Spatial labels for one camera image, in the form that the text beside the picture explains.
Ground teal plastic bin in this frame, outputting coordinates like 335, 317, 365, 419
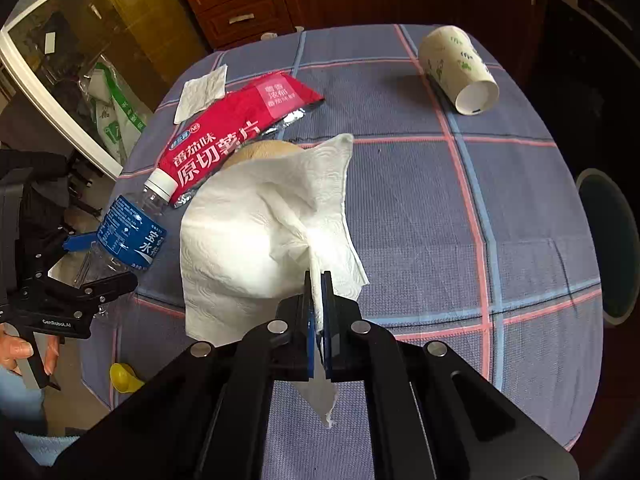
575, 167, 640, 328

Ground person's left hand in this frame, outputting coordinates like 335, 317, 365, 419
0, 334, 61, 377

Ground clear plastic bottle blue label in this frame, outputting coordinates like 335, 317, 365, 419
75, 167, 178, 321

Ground white framed glass door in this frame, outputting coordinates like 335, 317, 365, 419
0, 0, 223, 181

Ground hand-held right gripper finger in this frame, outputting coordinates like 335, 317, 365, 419
322, 270, 581, 480
65, 270, 322, 480

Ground blue plaid tablecloth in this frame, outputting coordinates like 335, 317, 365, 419
80, 22, 603, 480

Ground large white paper towel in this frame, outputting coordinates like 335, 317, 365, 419
180, 134, 371, 428

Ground yellow plastic spoon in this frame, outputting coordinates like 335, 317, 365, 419
110, 362, 146, 395

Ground small crumpled white tissue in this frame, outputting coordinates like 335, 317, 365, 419
174, 64, 228, 125

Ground floral paper cup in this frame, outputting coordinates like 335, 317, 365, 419
417, 24, 501, 116

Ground red chips bag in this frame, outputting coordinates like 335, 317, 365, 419
159, 74, 326, 208

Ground white and green sack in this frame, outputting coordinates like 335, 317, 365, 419
80, 62, 148, 166

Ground built-in black oven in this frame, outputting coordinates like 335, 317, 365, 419
520, 0, 640, 171

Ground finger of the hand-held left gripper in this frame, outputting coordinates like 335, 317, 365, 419
47, 271, 139, 311
30, 232, 103, 271

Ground person's left forearm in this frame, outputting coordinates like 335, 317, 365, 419
0, 367, 51, 436

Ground orange fruit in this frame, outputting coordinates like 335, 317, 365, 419
220, 141, 306, 173

